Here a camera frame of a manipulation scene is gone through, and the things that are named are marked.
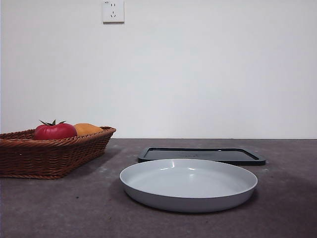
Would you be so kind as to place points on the white wall socket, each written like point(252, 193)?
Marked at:
point(113, 12)

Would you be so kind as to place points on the grey round plate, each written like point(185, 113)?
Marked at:
point(188, 183)

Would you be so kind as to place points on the brown wicker basket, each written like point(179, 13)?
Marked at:
point(49, 158)

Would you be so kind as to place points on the black rectangular tray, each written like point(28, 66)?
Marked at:
point(218, 153)

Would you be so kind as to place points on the red tomato with green stem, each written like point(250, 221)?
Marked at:
point(54, 131)

